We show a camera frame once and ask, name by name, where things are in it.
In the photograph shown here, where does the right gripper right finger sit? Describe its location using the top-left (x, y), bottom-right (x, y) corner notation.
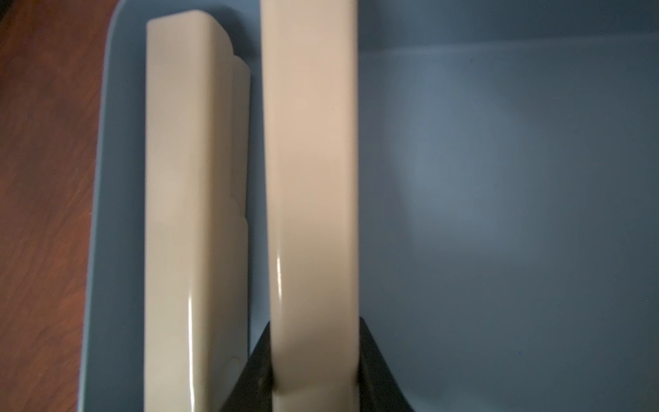
top-left (358, 318), bottom-right (413, 412)

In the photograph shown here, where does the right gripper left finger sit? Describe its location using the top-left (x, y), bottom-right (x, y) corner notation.
top-left (221, 324), bottom-right (273, 412)

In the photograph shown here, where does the blue plastic storage tray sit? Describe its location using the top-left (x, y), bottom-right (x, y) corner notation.
top-left (76, 0), bottom-right (659, 412)

